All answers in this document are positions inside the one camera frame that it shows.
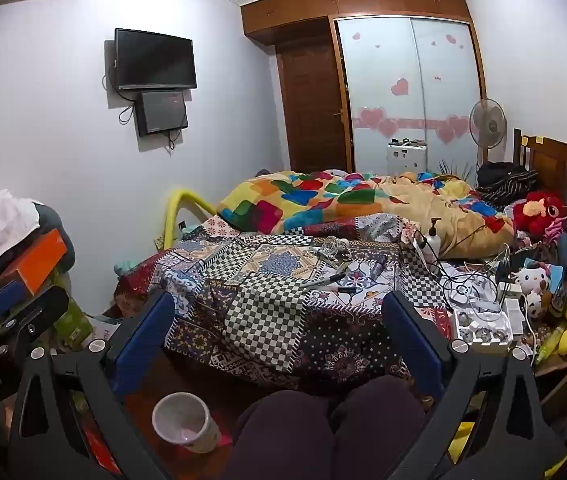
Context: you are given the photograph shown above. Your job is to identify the green bottle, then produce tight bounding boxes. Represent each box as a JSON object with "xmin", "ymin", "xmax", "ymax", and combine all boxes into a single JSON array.
[{"xmin": 536, "ymin": 330, "xmax": 563, "ymax": 365}]

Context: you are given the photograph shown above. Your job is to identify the green leaf-print box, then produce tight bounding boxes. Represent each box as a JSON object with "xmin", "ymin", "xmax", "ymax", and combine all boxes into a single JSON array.
[{"xmin": 53, "ymin": 270, "xmax": 95, "ymax": 352}]

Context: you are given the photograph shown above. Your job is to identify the black marker pen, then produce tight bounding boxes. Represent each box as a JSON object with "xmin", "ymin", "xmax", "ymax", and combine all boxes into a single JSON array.
[{"xmin": 299, "ymin": 272, "xmax": 347, "ymax": 289}]

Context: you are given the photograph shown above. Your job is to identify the colourful patch blanket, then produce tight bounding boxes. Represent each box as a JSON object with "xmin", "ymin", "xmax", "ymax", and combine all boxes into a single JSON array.
[{"xmin": 217, "ymin": 170, "xmax": 514, "ymax": 261}]

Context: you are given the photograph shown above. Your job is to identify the small white cabinet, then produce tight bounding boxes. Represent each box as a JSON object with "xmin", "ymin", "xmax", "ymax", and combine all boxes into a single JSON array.
[{"xmin": 387, "ymin": 140, "xmax": 428, "ymax": 177}]

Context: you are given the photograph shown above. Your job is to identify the small black wall monitor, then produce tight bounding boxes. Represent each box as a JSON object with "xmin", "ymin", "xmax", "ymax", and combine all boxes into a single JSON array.
[{"xmin": 134, "ymin": 90, "xmax": 189, "ymax": 137}]

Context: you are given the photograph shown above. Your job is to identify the white cat plush toy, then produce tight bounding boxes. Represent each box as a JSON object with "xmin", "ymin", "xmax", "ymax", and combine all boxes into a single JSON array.
[{"xmin": 513, "ymin": 262, "xmax": 554, "ymax": 321}]

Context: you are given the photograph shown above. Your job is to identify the dark grey cloth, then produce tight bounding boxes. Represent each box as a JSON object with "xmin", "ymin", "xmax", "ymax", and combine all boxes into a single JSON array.
[{"xmin": 37, "ymin": 202, "xmax": 77, "ymax": 272}]

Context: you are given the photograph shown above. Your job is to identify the white power adapter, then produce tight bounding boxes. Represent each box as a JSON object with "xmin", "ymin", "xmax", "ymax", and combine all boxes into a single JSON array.
[{"xmin": 496, "ymin": 282, "xmax": 529, "ymax": 322}]

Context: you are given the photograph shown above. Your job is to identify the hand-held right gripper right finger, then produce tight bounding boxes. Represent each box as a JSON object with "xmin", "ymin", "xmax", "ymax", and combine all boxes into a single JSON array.
[{"xmin": 382, "ymin": 290, "xmax": 567, "ymax": 480}]

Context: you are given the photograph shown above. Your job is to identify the orange cardboard box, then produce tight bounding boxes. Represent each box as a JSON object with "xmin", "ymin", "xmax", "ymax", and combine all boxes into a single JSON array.
[{"xmin": 0, "ymin": 229, "xmax": 68, "ymax": 296}]

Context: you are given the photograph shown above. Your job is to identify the red plush toy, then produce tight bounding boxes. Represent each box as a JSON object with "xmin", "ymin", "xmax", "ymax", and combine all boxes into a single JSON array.
[{"xmin": 513, "ymin": 191, "xmax": 567, "ymax": 236}]

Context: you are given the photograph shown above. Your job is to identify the white plastic bucket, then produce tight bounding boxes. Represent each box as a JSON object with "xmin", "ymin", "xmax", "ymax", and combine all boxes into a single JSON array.
[{"xmin": 152, "ymin": 392, "xmax": 221, "ymax": 454}]

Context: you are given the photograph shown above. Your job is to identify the patchwork bedspread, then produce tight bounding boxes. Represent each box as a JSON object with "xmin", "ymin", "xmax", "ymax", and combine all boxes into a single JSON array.
[{"xmin": 113, "ymin": 215, "xmax": 454, "ymax": 391}]

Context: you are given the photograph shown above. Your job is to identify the white pump bottle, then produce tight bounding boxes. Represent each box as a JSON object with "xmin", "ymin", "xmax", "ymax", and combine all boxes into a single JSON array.
[{"xmin": 423, "ymin": 217, "xmax": 443, "ymax": 257}]

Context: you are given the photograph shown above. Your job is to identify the brown wooden door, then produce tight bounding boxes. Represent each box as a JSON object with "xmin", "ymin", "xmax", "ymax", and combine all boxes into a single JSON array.
[{"xmin": 276, "ymin": 40, "xmax": 353, "ymax": 173}]

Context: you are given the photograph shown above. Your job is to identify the person's legs in dark trousers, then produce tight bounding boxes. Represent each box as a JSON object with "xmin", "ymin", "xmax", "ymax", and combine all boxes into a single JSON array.
[{"xmin": 223, "ymin": 375, "xmax": 427, "ymax": 480}]

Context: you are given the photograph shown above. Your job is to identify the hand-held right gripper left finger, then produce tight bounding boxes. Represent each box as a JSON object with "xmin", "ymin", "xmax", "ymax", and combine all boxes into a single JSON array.
[{"xmin": 7, "ymin": 289, "xmax": 180, "ymax": 480}]

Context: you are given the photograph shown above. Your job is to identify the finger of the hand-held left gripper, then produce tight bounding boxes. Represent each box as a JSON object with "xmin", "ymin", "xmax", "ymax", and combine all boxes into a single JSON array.
[
  {"xmin": 0, "ymin": 280, "xmax": 29, "ymax": 323},
  {"xmin": 0, "ymin": 286, "xmax": 70, "ymax": 357}
]

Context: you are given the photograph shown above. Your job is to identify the white tray of small parts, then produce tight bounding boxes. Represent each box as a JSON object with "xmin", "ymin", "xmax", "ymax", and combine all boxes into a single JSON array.
[{"xmin": 451, "ymin": 307, "xmax": 514, "ymax": 356}]

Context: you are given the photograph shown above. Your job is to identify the red leaf-print box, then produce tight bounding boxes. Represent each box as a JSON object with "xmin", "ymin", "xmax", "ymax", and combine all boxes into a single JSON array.
[{"xmin": 70, "ymin": 400, "xmax": 124, "ymax": 476}]

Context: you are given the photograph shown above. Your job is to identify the white standing fan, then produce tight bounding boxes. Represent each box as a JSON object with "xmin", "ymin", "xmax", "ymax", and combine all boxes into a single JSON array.
[{"xmin": 469, "ymin": 97, "xmax": 507, "ymax": 167}]

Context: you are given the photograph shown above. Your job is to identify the black wall television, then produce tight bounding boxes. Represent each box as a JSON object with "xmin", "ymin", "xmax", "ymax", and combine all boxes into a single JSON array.
[{"xmin": 114, "ymin": 28, "xmax": 198, "ymax": 92}]

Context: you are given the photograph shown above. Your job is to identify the wooden bed headboard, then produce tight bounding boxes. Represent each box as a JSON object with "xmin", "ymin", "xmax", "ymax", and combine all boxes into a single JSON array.
[{"xmin": 513, "ymin": 129, "xmax": 567, "ymax": 202}]

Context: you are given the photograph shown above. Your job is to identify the yellow tube frame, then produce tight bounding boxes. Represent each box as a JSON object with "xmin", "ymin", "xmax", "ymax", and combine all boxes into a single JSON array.
[{"xmin": 163, "ymin": 189, "xmax": 218, "ymax": 251}]

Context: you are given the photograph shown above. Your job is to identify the wooden wardrobe with heart stickers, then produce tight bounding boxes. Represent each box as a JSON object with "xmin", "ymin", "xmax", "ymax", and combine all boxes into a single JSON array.
[{"xmin": 240, "ymin": 0, "xmax": 487, "ymax": 176}]

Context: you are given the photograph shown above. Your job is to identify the white earphone cable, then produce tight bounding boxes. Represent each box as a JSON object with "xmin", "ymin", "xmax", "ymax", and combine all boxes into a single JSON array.
[{"xmin": 313, "ymin": 237, "xmax": 355, "ymax": 262}]

